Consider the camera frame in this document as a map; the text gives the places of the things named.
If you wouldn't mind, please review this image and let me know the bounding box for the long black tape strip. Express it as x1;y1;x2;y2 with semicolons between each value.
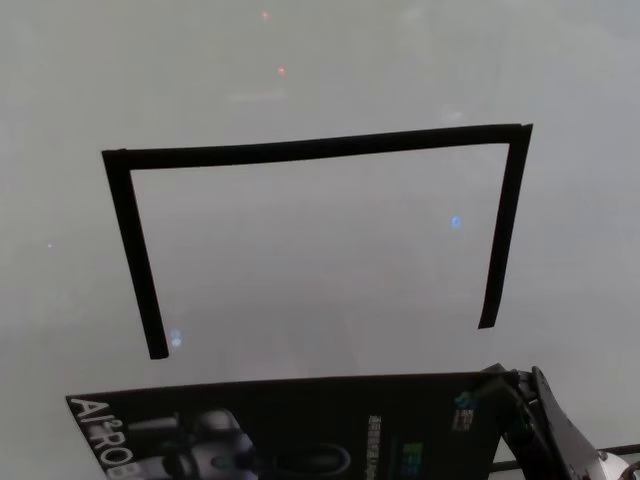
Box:
102;123;534;171

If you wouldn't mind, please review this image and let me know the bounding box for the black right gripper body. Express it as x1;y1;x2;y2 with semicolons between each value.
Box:
499;366;601;480

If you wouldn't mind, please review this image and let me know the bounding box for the black robot poster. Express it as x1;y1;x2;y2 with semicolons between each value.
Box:
64;369;521;480

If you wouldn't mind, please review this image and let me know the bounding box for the short black tape strip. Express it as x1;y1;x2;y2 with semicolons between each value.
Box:
102;149;170;361
477;124;534;330

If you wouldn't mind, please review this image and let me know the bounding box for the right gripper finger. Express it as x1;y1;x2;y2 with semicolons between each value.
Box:
480;363;519;379
472;374;519;401

